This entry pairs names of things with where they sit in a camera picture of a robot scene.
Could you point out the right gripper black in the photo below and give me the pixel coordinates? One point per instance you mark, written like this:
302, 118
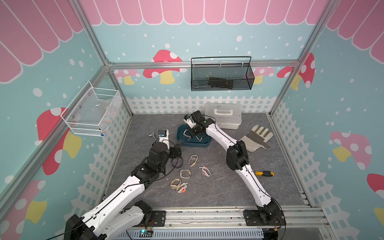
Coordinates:
191, 134

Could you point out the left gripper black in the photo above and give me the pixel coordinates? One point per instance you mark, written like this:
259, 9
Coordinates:
173, 149

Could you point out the black watch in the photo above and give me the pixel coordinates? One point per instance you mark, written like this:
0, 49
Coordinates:
177, 163

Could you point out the pink white watch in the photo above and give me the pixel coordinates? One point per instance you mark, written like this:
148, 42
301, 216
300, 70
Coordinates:
205, 171

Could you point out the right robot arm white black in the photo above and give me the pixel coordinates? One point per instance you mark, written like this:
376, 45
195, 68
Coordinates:
237, 159

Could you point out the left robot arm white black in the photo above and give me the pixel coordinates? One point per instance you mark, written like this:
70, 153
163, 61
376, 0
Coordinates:
110, 218

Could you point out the teal plastic storage box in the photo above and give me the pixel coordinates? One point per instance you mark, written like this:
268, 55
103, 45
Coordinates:
193, 142

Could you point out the black item inside mesh basket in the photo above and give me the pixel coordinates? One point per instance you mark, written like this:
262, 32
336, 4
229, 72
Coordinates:
221, 83

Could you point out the grey work glove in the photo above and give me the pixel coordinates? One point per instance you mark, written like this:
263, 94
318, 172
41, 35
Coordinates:
257, 138

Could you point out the yellow black screwdriver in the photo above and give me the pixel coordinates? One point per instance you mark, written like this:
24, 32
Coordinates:
264, 173

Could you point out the green circuit board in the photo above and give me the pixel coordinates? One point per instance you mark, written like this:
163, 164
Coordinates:
146, 233

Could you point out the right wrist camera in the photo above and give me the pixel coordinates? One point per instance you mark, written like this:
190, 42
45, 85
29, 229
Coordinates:
189, 121

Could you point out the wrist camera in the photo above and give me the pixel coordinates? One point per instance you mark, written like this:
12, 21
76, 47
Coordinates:
189, 121
163, 137

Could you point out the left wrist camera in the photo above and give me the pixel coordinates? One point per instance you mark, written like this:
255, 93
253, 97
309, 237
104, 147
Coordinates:
163, 137

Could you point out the white plastic toolbox with handle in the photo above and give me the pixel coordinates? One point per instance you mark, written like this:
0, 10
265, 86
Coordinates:
227, 116

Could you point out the black wire mesh basket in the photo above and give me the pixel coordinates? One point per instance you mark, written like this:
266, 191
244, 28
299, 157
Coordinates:
233, 68

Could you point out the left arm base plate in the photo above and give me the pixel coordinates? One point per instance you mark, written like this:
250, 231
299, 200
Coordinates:
153, 219

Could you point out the white wire mesh basket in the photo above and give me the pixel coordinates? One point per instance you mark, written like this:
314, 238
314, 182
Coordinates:
93, 111

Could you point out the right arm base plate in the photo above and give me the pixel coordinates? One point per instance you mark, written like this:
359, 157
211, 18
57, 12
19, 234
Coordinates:
252, 217

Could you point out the grey slotted cable duct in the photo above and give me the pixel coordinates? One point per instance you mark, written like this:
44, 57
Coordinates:
196, 234

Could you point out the aluminium rail frame front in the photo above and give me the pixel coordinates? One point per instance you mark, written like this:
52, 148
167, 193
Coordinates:
232, 217

